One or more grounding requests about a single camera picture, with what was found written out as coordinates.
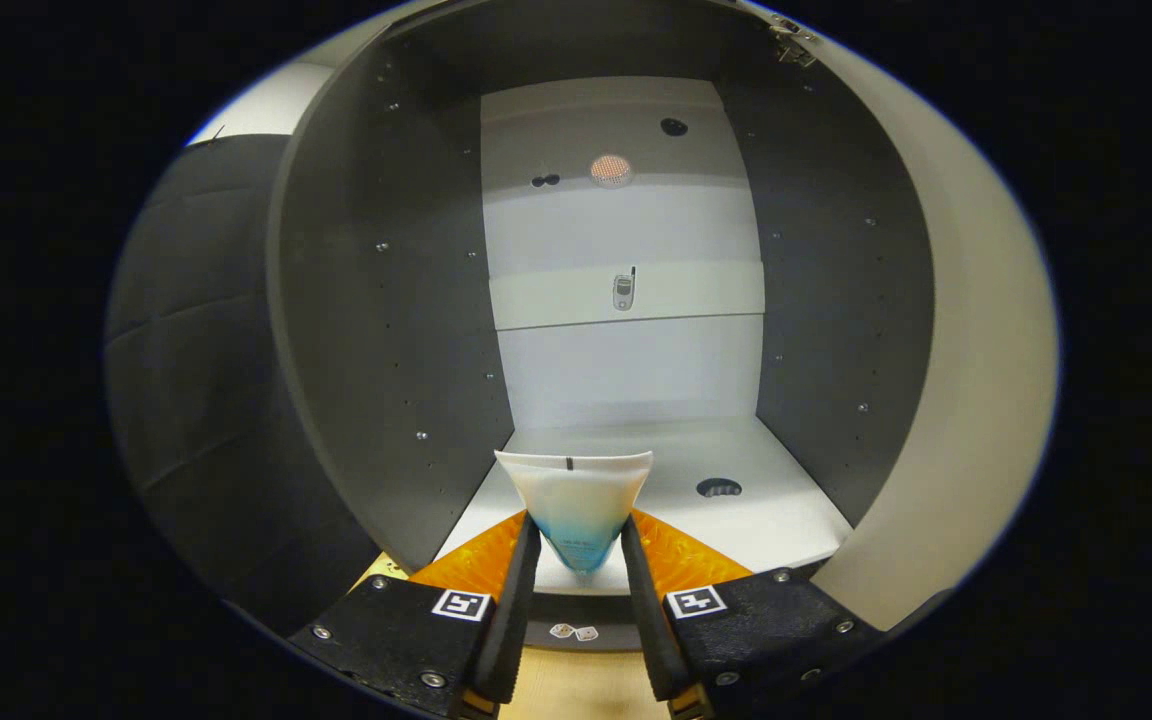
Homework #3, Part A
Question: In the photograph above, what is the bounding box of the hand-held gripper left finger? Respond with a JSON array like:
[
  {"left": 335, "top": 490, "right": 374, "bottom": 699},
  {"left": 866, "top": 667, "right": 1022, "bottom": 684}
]
[{"left": 291, "top": 510, "right": 544, "bottom": 720}]

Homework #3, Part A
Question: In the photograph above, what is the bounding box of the white cabinet shelf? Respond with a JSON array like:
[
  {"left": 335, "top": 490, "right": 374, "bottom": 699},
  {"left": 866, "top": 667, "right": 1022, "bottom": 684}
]
[{"left": 489, "top": 260, "right": 767, "bottom": 332}]

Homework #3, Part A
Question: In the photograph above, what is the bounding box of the dark grey cabinet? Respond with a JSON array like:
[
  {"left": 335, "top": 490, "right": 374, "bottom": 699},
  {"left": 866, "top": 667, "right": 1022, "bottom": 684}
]
[{"left": 266, "top": 0, "right": 937, "bottom": 651}]

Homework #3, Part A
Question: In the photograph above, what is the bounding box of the metal door hinge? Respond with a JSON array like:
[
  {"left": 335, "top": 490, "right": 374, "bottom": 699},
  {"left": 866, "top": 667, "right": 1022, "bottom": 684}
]
[{"left": 771, "top": 15, "right": 819, "bottom": 69}]

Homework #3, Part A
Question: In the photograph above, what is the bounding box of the black backdrop cloth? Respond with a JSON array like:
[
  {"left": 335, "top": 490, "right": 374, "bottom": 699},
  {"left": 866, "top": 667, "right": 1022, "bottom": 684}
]
[{"left": 106, "top": 133, "right": 377, "bottom": 636}]

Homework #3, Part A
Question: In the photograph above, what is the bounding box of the white blue tube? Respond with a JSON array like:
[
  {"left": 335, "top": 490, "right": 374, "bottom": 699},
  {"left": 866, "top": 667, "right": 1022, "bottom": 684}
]
[{"left": 494, "top": 450, "right": 655, "bottom": 576}]

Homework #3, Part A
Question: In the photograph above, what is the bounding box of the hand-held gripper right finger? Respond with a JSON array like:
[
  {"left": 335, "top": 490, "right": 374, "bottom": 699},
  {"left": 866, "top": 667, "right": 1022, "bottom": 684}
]
[{"left": 619, "top": 508, "right": 887, "bottom": 720}]

